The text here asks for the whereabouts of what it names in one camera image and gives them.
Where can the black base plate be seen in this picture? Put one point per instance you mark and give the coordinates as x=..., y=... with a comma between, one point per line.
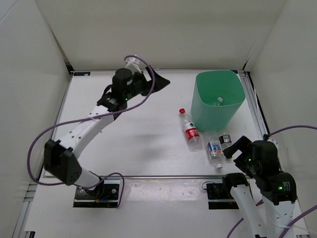
x=218, y=197
x=108, y=199

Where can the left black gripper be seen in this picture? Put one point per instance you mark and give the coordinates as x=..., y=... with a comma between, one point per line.
x=159, y=82

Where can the clear bottle black label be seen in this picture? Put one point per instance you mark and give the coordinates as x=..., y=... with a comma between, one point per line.
x=224, y=138

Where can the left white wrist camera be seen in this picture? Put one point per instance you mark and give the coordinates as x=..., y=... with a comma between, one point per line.
x=132, y=63

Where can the clear bottle blue orange label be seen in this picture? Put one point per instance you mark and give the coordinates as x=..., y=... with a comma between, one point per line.
x=214, y=150

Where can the clear bottle red label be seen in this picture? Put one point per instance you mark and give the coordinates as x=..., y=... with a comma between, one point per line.
x=189, y=129

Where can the clear bottle white cap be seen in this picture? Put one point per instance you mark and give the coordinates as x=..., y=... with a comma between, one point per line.
x=218, y=101

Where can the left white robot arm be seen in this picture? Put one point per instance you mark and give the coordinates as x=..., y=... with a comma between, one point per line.
x=61, y=156

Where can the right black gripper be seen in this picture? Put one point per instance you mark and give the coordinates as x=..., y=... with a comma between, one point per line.
x=242, y=144

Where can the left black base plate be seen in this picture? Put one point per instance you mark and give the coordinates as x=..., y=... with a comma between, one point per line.
x=108, y=199

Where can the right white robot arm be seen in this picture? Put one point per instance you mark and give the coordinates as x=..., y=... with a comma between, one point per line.
x=279, y=195

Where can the green plastic bin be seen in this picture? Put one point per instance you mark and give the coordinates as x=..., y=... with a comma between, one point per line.
x=210, y=85

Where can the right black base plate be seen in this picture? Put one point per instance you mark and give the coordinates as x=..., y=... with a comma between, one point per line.
x=218, y=197

